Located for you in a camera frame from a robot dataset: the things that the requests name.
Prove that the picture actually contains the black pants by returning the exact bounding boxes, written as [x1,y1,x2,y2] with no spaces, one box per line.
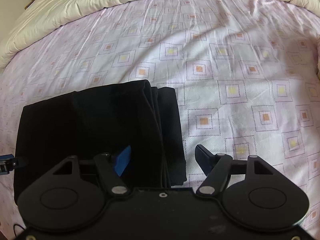
[14,80,187,198]

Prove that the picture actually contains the black cable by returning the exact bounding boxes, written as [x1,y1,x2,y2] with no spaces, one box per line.
[12,224,26,238]

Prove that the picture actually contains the pink patterned bed sheet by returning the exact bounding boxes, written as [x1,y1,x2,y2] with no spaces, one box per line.
[1,0,319,238]

